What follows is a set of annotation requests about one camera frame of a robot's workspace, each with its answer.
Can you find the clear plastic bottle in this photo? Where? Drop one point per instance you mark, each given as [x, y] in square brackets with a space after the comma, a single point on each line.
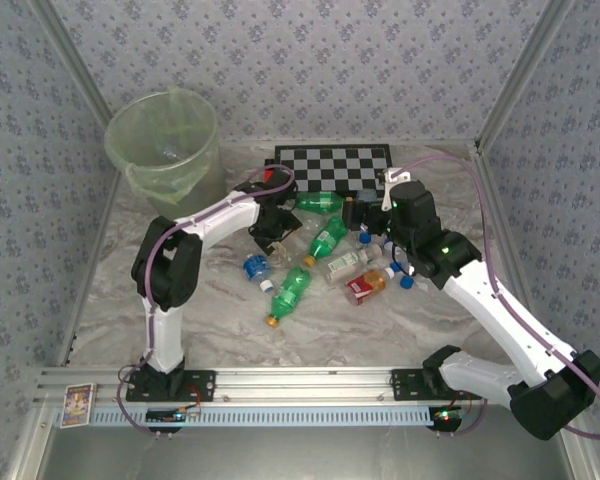
[172, 152]

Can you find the aluminium mounting rail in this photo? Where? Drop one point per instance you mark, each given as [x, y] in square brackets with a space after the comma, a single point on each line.
[305, 385]

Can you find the aluminium frame post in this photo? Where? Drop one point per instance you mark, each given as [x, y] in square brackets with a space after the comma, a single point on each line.
[532, 55]
[70, 55]

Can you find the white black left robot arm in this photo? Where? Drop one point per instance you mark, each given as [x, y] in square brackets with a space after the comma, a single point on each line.
[165, 340]

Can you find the black grey checkerboard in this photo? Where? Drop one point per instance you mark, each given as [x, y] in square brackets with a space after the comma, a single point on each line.
[330, 170]

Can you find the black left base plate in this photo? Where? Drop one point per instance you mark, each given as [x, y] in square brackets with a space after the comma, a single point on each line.
[205, 382]

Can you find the red and black block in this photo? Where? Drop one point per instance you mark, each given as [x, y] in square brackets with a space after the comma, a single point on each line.
[267, 175]

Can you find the clear bottle blue cap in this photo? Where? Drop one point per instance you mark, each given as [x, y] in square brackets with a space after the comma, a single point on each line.
[365, 238]

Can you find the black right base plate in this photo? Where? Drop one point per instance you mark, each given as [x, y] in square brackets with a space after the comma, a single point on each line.
[405, 385]

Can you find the left circuit board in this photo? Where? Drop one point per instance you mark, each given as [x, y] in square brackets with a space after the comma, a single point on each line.
[172, 415]

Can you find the blue label clear bottle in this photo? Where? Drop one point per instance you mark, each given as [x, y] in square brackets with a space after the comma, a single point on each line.
[406, 283]
[396, 268]

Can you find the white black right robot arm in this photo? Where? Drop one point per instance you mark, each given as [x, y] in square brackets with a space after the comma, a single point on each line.
[505, 320]

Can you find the white green label bottle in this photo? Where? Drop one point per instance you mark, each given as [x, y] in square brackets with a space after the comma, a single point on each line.
[344, 264]

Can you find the clear bottle white cap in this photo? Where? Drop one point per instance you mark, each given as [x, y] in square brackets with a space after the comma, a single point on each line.
[307, 227]

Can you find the right circuit board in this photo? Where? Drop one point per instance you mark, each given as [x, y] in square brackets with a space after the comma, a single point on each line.
[447, 416]

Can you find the green plastic bottle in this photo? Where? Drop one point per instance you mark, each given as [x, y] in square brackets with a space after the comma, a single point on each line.
[327, 239]
[320, 201]
[292, 290]

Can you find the blue label bottle white cap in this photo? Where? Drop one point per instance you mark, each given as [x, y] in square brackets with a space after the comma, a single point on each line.
[256, 267]

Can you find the small card sticker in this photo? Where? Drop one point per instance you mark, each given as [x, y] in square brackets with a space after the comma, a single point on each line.
[77, 405]

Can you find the circuit board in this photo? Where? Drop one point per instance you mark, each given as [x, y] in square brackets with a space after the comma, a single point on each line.
[172, 415]
[447, 416]

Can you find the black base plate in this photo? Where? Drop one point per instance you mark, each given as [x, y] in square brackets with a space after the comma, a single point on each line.
[205, 382]
[405, 385]

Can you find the aluminium side rail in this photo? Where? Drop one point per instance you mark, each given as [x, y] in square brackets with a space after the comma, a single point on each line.
[497, 210]
[80, 305]

